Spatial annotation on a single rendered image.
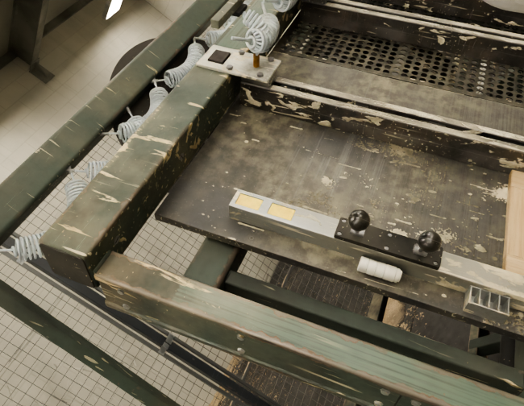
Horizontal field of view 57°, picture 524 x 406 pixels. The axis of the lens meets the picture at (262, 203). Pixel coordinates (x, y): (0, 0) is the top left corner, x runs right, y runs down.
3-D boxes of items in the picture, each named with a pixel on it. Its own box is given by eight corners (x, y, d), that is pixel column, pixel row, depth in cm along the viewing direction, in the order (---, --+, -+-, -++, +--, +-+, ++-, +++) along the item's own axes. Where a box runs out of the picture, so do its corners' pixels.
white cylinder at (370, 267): (355, 273, 93) (397, 287, 91) (358, 264, 90) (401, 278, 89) (359, 262, 94) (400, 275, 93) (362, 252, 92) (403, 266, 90)
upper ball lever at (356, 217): (363, 244, 93) (367, 232, 81) (344, 238, 94) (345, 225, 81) (369, 225, 94) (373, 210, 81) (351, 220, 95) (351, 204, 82)
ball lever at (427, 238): (426, 264, 91) (440, 254, 78) (406, 258, 92) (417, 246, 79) (432, 245, 91) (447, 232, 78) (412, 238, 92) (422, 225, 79)
